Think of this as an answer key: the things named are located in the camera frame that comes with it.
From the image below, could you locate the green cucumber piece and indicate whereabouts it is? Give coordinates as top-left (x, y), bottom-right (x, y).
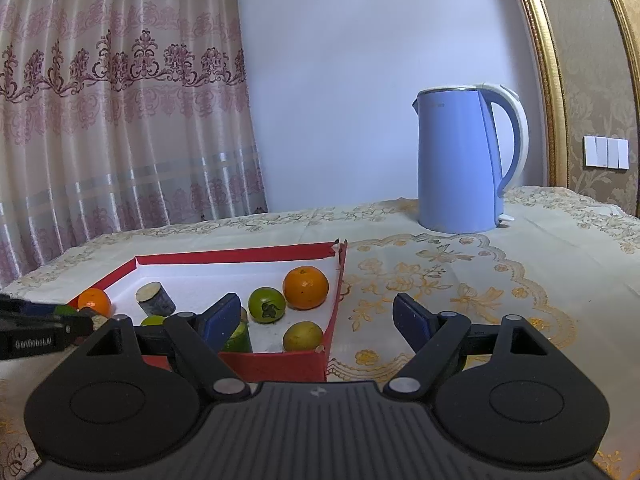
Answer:
top-left (222, 308), bottom-right (253, 353)

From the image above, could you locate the green yellow fruit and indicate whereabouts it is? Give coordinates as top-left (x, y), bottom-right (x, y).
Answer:
top-left (140, 314), bottom-right (165, 326)

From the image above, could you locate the dark sugarcane piece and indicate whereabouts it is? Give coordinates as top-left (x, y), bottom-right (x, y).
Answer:
top-left (134, 282), bottom-right (176, 318)

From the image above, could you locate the large orange tangerine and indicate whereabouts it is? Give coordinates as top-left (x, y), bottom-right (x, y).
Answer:
top-left (77, 287), bottom-right (112, 318)

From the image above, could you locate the green round tomato fruit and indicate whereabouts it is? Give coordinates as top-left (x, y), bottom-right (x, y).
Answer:
top-left (248, 287), bottom-right (286, 324)

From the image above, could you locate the yellow green lemon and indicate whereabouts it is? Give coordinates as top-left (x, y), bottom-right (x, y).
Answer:
top-left (282, 321), bottom-right (323, 352)

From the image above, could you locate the green avocado-like fruit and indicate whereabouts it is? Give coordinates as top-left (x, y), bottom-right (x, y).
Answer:
top-left (53, 304), bottom-right (78, 316)

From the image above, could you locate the red cardboard box tray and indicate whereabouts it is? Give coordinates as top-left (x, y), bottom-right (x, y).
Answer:
top-left (91, 242), bottom-right (347, 382)

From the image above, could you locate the small orange tangerine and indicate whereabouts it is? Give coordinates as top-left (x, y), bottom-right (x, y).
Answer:
top-left (282, 266), bottom-right (329, 310)

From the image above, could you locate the blue electric kettle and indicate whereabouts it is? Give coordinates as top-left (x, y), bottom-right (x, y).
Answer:
top-left (412, 84), bottom-right (529, 234)

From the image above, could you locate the pink patterned curtain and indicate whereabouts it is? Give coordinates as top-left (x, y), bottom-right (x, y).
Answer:
top-left (1, 0), bottom-right (267, 284)

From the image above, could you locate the white wall switch panel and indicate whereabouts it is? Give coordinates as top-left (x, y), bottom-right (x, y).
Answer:
top-left (582, 136), bottom-right (630, 171)

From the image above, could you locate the gold wall moulding frame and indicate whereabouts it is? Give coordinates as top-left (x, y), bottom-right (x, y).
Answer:
top-left (520, 0), bottom-right (639, 210)

